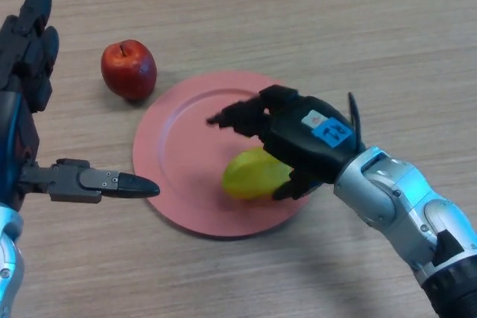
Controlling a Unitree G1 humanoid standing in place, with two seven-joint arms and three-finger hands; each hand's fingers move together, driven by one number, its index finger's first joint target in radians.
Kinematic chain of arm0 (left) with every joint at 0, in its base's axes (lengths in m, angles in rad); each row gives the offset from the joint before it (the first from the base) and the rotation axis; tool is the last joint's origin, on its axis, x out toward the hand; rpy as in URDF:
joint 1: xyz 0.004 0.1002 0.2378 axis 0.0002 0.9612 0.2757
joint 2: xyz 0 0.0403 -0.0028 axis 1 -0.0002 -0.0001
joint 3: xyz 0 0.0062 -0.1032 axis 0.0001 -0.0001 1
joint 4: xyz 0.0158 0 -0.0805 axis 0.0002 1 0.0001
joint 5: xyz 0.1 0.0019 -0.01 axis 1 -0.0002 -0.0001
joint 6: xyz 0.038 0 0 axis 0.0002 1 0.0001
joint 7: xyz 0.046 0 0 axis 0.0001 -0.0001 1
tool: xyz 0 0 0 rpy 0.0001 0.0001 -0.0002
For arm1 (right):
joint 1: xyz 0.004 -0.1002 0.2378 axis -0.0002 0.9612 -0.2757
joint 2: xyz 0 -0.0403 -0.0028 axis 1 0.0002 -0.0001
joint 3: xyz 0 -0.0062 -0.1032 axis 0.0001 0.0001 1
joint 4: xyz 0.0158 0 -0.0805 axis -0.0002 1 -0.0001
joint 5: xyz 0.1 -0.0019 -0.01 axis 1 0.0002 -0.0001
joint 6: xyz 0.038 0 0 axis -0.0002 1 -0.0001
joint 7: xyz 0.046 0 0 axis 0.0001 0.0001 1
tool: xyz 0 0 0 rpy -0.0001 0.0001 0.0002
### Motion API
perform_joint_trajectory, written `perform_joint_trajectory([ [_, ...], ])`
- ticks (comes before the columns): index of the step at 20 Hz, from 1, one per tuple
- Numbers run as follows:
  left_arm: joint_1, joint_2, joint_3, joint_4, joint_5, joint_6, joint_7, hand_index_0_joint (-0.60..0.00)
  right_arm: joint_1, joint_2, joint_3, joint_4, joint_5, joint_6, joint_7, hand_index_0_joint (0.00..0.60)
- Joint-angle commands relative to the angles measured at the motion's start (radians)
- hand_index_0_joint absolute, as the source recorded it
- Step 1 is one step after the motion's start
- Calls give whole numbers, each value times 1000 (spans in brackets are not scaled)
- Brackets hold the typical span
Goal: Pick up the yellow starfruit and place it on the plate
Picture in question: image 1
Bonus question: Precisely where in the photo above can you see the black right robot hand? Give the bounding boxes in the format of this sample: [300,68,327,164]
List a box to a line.
[206,84,367,202]

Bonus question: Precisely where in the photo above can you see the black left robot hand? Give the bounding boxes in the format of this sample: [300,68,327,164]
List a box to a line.
[0,0,161,211]

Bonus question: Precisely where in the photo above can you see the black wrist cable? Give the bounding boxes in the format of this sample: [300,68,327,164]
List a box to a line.
[347,91,368,153]

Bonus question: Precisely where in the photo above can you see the red apple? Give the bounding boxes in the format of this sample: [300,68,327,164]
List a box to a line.
[101,39,158,102]

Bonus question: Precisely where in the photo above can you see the pink round plate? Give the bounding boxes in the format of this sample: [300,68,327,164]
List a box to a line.
[132,70,312,240]

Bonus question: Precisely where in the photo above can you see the yellow starfruit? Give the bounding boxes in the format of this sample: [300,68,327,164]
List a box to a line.
[221,147,295,200]

